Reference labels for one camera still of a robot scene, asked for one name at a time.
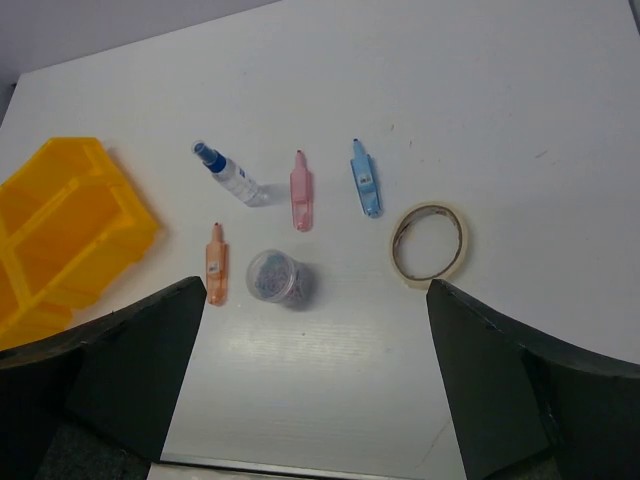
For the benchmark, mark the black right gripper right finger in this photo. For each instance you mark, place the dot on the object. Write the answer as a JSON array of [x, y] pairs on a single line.
[[516, 394]]

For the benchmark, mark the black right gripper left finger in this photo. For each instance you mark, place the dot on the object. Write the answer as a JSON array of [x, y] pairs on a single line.
[[119, 376]]

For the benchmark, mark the orange highlighter pen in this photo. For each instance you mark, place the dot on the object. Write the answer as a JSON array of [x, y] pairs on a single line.
[[216, 267]]

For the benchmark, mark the pink highlighter pen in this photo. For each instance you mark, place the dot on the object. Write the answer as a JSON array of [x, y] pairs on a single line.
[[301, 194]]

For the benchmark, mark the yellow compartment bin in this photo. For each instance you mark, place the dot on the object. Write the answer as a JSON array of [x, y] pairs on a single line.
[[71, 222]]

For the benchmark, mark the blue highlighter pen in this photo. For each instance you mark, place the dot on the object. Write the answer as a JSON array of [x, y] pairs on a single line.
[[363, 171]]

